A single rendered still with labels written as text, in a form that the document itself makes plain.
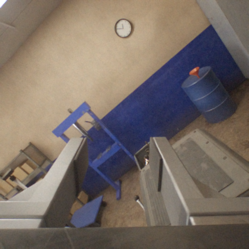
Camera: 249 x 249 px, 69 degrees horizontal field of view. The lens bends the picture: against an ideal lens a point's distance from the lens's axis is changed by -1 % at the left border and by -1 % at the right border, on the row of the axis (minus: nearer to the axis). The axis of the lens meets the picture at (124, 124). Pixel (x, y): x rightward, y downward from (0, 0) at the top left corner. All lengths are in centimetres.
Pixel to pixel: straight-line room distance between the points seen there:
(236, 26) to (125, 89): 216
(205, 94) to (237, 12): 137
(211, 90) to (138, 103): 140
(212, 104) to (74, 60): 266
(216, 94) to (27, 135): 383
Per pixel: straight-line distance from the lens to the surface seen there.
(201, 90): 335
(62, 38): 393
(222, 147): 91
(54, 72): 397
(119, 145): 355
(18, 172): 454
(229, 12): 378
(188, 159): 96
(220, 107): 354
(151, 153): 15
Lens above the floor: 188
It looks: 14 degrees down
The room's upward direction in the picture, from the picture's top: 42 degrees counter-clockwise
